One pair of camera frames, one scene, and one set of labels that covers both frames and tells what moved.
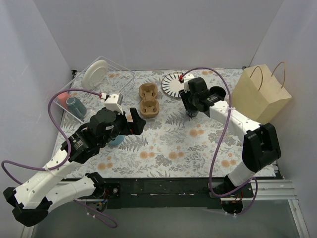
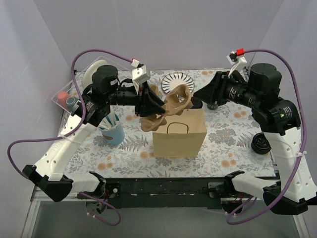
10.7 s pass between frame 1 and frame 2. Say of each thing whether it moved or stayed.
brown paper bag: moved
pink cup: stayed
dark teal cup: stayed
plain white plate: stayed
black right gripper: moved
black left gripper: moved
